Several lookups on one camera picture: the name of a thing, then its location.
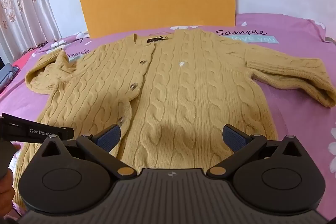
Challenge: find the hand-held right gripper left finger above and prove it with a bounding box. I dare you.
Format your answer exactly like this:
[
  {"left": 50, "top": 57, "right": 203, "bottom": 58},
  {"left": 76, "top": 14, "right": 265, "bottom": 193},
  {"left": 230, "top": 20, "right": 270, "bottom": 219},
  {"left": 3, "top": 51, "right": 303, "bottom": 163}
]
[{"left": 39, "top": 124, "right": 137, "bottom": 179}]

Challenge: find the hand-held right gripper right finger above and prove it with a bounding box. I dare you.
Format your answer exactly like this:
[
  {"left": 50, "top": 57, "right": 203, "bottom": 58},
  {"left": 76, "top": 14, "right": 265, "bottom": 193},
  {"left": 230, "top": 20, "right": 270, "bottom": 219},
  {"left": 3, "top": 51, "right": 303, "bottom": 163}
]
[{"left": 207, "top": 124, "right": 303, "bottom": 179}]

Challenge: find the beige knitted sock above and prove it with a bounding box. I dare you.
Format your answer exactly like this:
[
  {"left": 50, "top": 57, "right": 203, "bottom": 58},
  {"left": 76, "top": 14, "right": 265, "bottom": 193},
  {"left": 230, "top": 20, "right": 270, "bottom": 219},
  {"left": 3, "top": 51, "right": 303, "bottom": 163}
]
[{"left": 13, "top": 30, "right": 336, "bottom": 210}]

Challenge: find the person's left hand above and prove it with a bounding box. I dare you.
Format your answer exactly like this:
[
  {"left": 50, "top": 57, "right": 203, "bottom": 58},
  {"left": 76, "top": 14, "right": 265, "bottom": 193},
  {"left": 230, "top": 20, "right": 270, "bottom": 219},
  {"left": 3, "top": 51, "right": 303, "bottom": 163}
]
[{"left": 0, "top": 143, "right": 23, "bottom": 214}]

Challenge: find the grey blue object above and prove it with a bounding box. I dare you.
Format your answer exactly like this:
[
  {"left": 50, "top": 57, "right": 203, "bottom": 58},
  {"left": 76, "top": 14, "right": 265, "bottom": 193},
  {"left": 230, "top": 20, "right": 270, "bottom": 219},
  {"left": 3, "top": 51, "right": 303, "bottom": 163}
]
[{"left": 0, "top": 56, "right": 19, "bottom": 90}]

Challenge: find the pink printed bed sheet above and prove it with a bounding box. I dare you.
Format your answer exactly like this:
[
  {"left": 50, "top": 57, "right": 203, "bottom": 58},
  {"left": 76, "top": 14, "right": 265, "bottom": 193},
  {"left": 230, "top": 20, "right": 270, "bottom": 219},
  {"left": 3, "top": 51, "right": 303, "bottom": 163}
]
[{"left": 0, "top": 13, "right": 336, "bottom": 214}]

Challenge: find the red cloth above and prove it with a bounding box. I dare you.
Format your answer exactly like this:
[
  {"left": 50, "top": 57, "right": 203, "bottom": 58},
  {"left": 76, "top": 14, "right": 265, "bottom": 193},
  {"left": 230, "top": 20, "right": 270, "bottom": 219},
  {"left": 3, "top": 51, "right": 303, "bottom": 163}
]
[{"left": 12, "top": 52, "right": 35, "bottom": 70}]

